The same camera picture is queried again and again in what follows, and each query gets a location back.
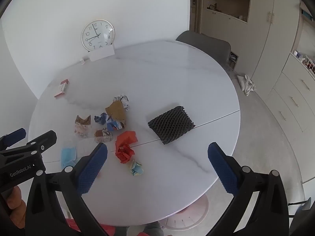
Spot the beige drawer unit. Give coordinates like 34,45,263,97
266,54,314,183

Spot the red white cigarette box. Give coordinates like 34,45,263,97
54,79,69,98

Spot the round white wall clock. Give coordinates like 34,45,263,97
81,19,115,52

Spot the beige wall cabinet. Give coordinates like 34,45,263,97
192,0,300,100

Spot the printed white paper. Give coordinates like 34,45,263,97
113,94,129,111

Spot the pastel paper ball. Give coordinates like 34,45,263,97
130,160,144,176

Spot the clear red-print snack bag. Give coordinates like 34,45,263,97
74,115,91,138

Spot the black foam mesh pad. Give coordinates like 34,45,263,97
148,105,195,145

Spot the table pedestal base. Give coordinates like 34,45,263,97
159,194,209,231

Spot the person's left hand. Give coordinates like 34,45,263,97
6,186,26,229

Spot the white card stand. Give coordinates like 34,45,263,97
88,45,115,61

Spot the blue wrapper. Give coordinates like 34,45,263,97
94,112,107,125

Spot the white cloth bag on floor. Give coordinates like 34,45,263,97
237,75,256,96

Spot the brown black-white wrapper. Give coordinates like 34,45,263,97
94,128,113,143

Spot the red paper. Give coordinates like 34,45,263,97
115,131,138,164

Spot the blue face mask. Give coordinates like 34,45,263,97
60,140,77,169

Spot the brown paper wrapper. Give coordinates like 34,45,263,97
105,101,126,124

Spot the grey chair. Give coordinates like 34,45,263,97
176,30,231,65

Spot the blue white snack packet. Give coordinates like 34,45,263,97
106,117,125,132

